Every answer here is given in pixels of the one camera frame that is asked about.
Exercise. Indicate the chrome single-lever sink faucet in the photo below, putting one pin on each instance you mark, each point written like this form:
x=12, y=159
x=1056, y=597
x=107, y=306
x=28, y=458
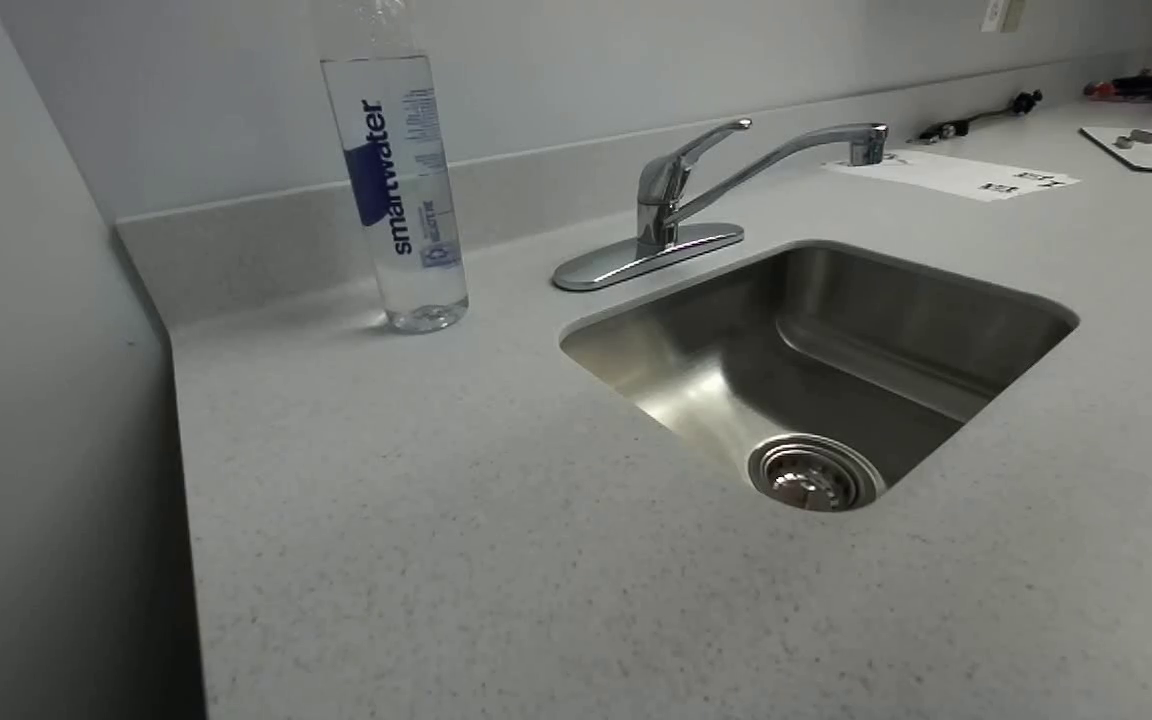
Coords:
x=666, y=219

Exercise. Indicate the metal sink drain strainer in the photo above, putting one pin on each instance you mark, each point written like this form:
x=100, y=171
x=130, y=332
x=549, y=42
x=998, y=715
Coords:
x=813, y=472

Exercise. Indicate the stainless steel sink basin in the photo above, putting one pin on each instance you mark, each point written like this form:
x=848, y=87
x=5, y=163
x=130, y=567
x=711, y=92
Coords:
x=881, y=353

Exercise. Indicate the clear smartwater plastic bottle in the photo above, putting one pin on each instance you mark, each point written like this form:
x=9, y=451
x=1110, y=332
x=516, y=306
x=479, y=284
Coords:
x=394, y=153

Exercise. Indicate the white printed paper sheet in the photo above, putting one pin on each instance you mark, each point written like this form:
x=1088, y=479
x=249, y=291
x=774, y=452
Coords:
x=961, y=179

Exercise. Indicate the white wall outlet plate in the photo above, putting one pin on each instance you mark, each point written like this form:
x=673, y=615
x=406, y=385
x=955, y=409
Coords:
x=1003, y=15

